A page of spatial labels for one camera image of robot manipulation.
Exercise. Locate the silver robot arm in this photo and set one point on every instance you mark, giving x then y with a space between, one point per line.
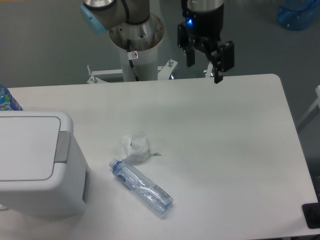
102 15

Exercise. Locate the black device at table edge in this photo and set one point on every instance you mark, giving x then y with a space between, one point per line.
311 212

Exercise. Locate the white trash can body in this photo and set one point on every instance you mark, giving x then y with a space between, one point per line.
64 193

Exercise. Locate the blue labelled bottle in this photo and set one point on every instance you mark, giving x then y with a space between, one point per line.
7 101

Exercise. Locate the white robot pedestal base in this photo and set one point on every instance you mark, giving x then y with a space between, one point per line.
138 47

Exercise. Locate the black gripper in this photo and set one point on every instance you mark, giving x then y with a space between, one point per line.
203 25

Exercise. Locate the white trash can lid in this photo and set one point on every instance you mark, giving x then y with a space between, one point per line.
27 147

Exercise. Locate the crushed clear plastic bottle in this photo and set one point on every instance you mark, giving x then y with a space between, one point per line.
143 187

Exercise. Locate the white frame at right edge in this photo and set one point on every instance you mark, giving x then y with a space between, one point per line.
310 113

